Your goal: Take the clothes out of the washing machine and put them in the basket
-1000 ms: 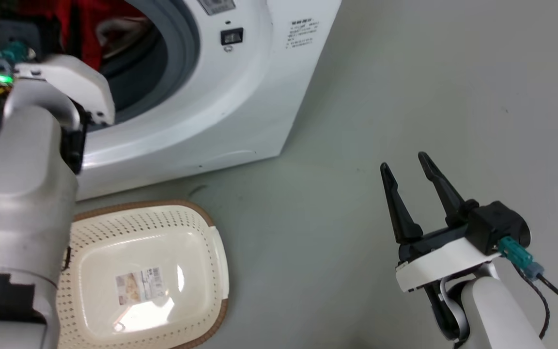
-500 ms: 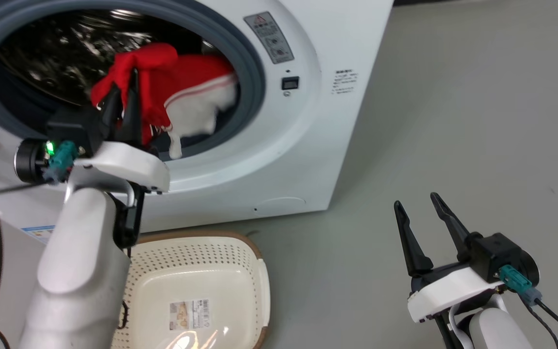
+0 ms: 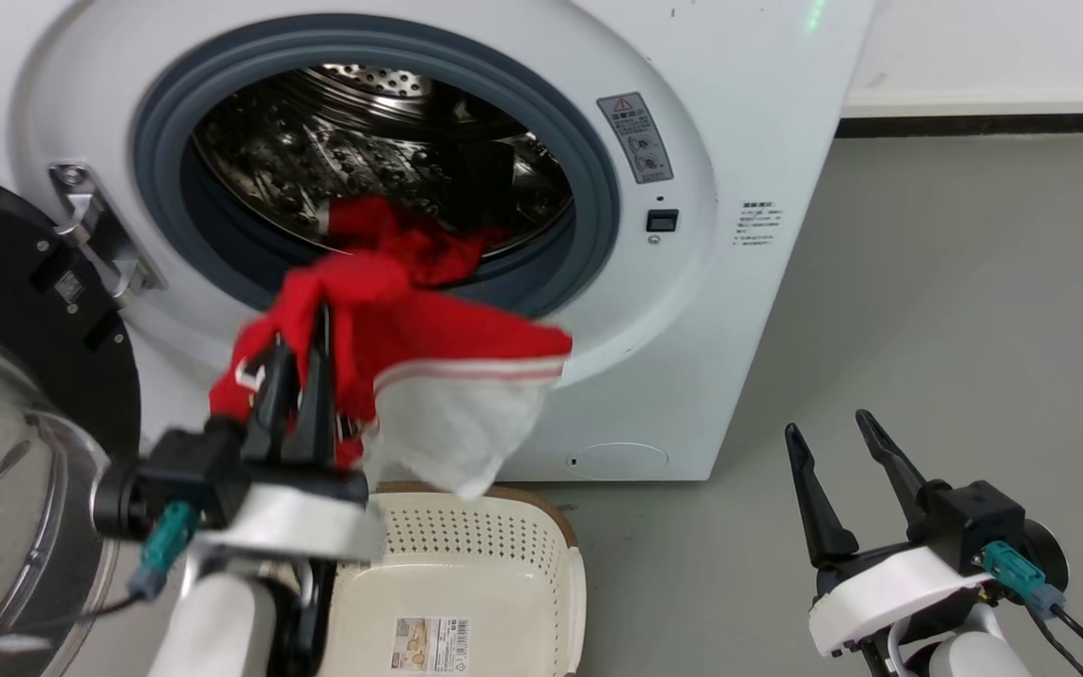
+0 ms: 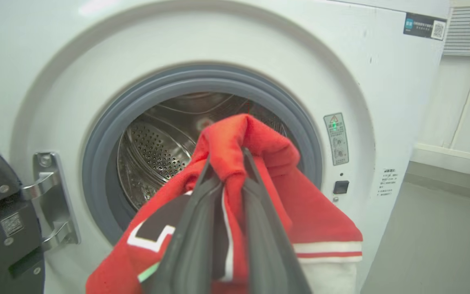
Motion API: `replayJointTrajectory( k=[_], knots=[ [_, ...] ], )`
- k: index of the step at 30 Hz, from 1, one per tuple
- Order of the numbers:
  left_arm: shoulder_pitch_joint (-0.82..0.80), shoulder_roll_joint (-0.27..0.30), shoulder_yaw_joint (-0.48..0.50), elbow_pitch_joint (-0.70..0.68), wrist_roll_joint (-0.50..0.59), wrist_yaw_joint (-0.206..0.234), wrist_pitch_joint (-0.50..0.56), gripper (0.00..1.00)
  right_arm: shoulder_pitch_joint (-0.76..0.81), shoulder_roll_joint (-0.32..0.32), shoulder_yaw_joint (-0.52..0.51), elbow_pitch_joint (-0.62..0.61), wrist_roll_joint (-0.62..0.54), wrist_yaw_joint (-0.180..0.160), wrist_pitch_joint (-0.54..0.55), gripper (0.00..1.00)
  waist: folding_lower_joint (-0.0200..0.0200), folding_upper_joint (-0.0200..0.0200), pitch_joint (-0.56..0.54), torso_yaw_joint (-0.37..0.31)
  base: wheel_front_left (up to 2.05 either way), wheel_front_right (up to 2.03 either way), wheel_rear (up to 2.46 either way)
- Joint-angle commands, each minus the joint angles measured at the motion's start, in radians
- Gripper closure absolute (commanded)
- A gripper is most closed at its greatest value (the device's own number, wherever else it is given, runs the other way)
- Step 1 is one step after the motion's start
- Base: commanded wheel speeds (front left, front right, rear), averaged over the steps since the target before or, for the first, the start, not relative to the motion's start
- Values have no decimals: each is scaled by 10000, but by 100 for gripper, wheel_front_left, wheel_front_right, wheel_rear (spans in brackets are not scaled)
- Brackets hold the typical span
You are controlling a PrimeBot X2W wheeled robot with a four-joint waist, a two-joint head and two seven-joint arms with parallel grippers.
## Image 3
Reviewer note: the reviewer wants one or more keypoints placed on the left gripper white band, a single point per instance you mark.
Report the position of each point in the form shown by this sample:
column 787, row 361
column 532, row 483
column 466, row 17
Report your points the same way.
column 306, row 517

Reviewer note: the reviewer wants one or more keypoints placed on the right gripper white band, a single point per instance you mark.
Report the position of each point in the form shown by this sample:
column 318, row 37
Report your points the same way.
column 880, row 592

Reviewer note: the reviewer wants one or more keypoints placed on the red and white garment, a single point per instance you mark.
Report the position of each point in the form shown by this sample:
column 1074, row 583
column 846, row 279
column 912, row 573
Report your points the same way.
column 391, row 310

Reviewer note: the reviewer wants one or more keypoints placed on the cream perforated laundry basket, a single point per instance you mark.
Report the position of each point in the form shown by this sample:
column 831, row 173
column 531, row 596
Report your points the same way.
column 466, row 583

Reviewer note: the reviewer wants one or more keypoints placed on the white front-load washing machine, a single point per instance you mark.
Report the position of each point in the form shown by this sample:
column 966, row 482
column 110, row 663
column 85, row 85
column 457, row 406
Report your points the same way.
column 739, row 141

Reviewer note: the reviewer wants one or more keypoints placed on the round white filter cover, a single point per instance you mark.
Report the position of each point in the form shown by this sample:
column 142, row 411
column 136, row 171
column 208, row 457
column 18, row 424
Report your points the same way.
column 617, row 459

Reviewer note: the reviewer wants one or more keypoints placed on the barcode label sticker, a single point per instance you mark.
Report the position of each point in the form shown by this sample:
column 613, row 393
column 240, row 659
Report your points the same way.
column 431, row 644

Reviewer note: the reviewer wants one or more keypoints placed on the stainless steel perforated drum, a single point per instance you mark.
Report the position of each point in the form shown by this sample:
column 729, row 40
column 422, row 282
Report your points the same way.
column 316, row 141

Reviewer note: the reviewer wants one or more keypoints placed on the chrome door hinge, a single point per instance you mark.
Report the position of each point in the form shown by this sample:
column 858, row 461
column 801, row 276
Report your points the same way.
column 90, row 221

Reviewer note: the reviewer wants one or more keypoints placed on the small printed text label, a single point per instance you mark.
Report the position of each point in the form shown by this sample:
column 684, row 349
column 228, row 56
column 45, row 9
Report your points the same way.
column 758, row 224

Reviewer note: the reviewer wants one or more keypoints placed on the black door lock slot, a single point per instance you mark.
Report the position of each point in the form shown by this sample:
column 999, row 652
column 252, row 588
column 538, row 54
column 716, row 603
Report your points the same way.
column 662, row 221

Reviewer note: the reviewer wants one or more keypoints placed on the grey rubber door gasket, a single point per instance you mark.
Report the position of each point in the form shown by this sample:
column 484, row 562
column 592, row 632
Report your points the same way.
column 590, row 216

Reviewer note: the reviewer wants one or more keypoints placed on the grey warning sticker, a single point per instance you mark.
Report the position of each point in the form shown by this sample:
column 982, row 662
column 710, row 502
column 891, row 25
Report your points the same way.
column 635, row 136

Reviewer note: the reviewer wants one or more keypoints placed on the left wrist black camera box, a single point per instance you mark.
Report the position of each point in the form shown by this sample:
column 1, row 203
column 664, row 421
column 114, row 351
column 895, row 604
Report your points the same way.
column 194, row 470

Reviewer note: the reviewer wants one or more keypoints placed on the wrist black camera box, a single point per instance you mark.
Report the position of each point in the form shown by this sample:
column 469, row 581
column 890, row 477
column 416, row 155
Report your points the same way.
column 194, row 470
column 974, row 522

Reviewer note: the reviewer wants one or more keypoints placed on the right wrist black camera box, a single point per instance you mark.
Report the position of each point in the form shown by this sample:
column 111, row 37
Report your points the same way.
column 974, row 522

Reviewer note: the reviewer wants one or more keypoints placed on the white wall baseboard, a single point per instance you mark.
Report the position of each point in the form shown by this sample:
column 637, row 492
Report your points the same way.
column 974, row 102

